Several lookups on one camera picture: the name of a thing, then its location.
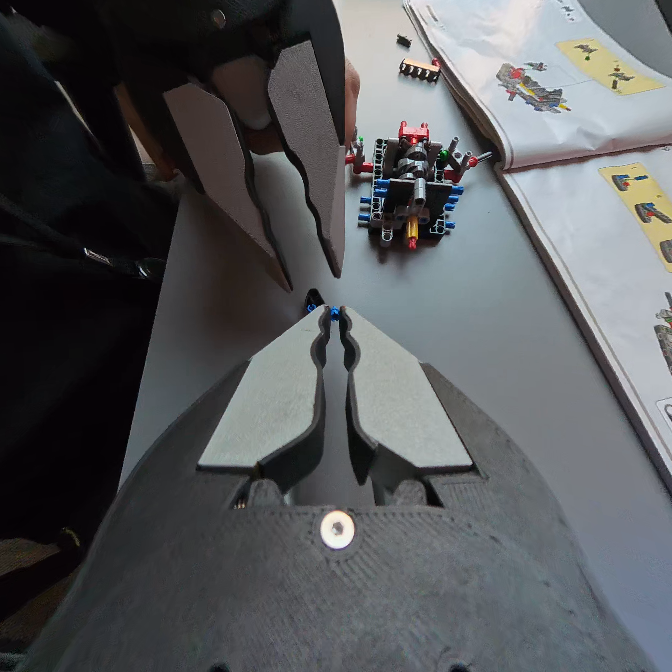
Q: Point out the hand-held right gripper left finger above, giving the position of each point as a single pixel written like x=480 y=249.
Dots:
x=273 y=409

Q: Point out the person's left hand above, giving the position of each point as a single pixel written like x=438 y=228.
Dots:
x=353 y=99

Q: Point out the lego engine frame assembly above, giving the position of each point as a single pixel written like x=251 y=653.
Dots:
x=414 y=178

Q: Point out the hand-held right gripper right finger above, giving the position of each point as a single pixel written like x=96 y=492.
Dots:
x=404 y=409

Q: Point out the black bent lego beam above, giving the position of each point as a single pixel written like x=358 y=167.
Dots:
x=314 y=295

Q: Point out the ridged lego block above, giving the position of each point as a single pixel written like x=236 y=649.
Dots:
x=420 y=71

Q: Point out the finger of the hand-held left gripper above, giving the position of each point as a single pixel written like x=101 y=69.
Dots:
x=210 y=147
x=309 y=131

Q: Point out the lego instruction booklet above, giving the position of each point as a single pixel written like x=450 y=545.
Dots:
x=577 y=131

